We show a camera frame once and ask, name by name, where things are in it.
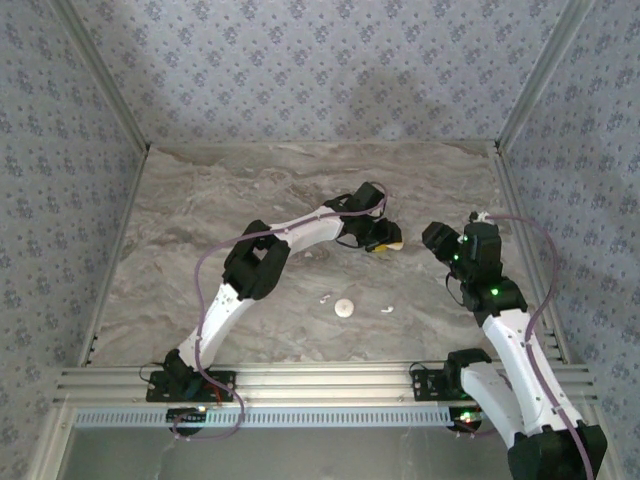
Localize black controller board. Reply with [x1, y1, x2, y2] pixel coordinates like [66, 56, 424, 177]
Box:
[447, 407, 489, 436]
[166, 406, 209, 437]

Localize aluminium side rail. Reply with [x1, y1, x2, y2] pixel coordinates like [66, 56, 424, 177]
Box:
[77, 144, 151, 369]
[489, 142, 574, 366]

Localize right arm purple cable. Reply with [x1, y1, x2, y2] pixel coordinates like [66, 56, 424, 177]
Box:
[452, 213, 596, 480]

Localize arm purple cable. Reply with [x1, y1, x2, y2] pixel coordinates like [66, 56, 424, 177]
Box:
[452, 213, 596, 480]
[169, 182, 390, 441]

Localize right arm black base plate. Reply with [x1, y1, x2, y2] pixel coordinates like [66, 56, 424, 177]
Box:
[409, 368, 504, 404]

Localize aluminium extrusion rail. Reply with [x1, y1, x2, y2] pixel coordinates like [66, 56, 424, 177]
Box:
[53, 363, 599, 407]

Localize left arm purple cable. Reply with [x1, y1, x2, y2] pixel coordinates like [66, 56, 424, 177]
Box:
[169, 182, 390, 441]

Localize grey slotted cable duct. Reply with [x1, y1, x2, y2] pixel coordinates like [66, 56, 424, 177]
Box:
[73, 405, 454, 430]

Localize aluminium frame upright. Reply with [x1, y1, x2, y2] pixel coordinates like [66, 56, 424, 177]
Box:
[52, 0, 151, 151]
[495, 0, 596, 151]

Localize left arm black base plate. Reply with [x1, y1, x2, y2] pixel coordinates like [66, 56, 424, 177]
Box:
[144, 370, 238, 404]

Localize aluminium frame leg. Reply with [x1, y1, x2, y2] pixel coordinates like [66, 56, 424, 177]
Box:
[29, 404, 76, 480]

